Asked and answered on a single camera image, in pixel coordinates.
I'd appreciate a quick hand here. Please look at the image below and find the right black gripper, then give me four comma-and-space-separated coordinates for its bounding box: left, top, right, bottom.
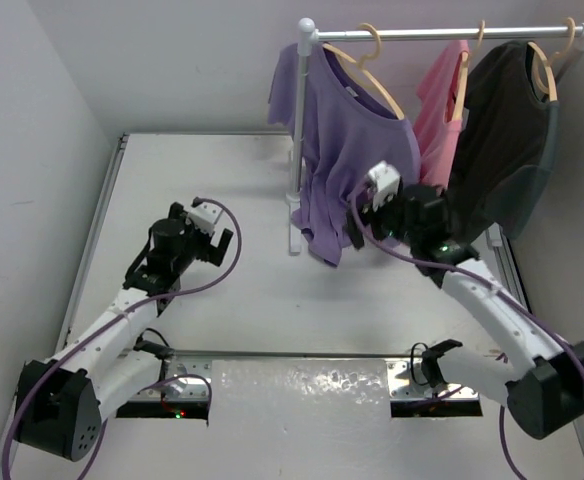
343, 185, 419, 248

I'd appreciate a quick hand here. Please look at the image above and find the purple t shirt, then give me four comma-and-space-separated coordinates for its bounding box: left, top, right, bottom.
293, 45, 420, 266

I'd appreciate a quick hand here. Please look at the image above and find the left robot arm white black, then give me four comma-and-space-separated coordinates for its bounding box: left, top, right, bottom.
6, 198, 242, 462

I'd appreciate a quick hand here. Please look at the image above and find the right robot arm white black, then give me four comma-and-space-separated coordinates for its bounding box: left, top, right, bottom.
346, 180, 584, 440

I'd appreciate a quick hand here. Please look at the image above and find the pink t shirt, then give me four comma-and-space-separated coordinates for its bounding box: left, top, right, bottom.
413, 39, 470, 188

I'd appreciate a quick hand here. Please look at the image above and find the dark grey t shirt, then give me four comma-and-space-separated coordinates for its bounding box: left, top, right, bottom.
448, 41, 559, 242

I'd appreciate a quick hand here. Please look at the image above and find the wooden hanger holding pink shirt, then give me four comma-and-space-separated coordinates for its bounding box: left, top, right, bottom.
451, 19, 486, 121

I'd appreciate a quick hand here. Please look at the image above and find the wooden hanger holding dark shirt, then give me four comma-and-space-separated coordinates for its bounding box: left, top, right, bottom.
528, 17, 576, 102

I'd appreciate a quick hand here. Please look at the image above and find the silver clothes rack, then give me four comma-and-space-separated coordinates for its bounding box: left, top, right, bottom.
284, 10, 584, 256

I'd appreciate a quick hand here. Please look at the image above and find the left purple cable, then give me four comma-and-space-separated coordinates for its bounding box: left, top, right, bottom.
1, 197, 243, 480

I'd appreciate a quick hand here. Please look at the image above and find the purple cable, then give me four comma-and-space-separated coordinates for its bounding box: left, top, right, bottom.
347, 179, 584, 480
1, 197, 243, 480

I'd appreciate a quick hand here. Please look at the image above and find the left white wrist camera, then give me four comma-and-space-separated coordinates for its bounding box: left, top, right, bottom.
187, 202, 223, 237

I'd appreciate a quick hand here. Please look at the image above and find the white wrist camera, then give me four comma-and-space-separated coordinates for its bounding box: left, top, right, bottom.
366, 161, 402, 211
187, 202, 223, 237

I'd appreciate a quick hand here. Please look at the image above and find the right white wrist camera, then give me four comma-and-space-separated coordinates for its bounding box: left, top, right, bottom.
366, 161, 402, 211

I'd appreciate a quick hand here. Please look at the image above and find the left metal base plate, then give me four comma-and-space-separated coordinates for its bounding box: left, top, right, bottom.
133, 357, 212, 402

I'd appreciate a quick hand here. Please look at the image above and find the metal base plate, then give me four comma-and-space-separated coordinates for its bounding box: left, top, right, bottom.
133, 357, 212, 402
386, 357, 480, 402

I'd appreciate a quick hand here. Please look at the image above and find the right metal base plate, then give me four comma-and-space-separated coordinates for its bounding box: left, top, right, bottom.
386, 357, 480, 402

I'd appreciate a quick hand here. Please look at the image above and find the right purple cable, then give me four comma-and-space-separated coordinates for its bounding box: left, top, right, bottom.
347, 179, 584, 480

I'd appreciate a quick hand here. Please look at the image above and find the aluminium table frame rail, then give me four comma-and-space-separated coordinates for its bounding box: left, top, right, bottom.
0, 132, 129, 480

